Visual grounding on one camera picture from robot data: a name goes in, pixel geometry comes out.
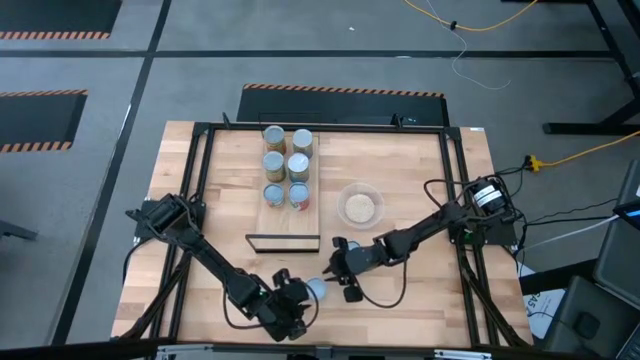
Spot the black floor mat striped edge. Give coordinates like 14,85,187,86
0,88,89,154
0,0,124,41
236,82,450,127

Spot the short mandarin oranges can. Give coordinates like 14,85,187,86
263,183,286,209

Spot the mixed fruit can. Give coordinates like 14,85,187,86
288,181,311,212

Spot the grey stand foot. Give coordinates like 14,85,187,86
0,219,39,245

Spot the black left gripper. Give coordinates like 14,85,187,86
269,268,319,342

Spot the tall pineapple can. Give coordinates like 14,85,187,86
262,124,288,155

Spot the black desk leg frame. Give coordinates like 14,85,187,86
502,0,640,136

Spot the tall oranges can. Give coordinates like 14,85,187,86
262,150,288,184

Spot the black aluminium table frame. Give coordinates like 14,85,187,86
117,112,534,349

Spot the tall peaches can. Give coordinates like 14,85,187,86
291,128,315,159

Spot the laptop with blue screen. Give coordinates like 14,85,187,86
613,198,640,224

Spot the thin white floor cable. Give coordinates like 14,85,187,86
423,0,513,92

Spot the white paper sheet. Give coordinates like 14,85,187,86
517,262,566,341

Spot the black crossbar with silver brackets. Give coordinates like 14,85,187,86
0,338,640,360

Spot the beige grain heap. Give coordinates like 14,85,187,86
343,192,377,225

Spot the yellow floor cable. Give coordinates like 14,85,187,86
403,0,540,33

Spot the dark grey equipment case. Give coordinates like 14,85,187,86
542,275,640,360

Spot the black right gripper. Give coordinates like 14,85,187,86
323,236,382,304

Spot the tall teal and yellow can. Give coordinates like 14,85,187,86
287,152,311,184

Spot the black metal floor beam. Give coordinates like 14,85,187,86
518,258,599,296

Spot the short green can orange fruit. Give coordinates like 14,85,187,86
304,277,329,303

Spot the clear plastic bowl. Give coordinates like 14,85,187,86
337,182,386,231

